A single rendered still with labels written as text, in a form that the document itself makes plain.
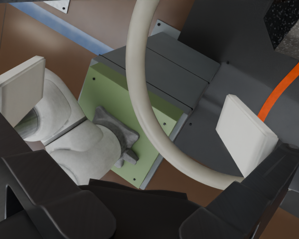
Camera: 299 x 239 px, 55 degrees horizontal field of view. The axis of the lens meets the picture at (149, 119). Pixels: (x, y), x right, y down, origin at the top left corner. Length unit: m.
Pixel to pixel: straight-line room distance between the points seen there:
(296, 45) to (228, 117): 0.87
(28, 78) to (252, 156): 0.13
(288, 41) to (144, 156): 0.60
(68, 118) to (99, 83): 0.19
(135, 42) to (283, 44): 0.71
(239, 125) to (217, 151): 1.74
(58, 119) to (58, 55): 1.37
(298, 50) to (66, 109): 0.76
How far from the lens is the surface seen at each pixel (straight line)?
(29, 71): 0.18
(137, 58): 0.44
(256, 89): 1.74
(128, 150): 1.01
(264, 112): 1.78
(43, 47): 2.24
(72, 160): 0.83
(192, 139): 1.91
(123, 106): 0.96
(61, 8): 2.08
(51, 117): 0.80
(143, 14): 0.43
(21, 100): 0.18
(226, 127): 0.20
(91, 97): 1.02
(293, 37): 1.04
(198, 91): 1.19
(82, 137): 0.86
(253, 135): 0.17
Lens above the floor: 1.68
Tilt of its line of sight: 59 degrees down
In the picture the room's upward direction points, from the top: 137 degrees counter-clockwise
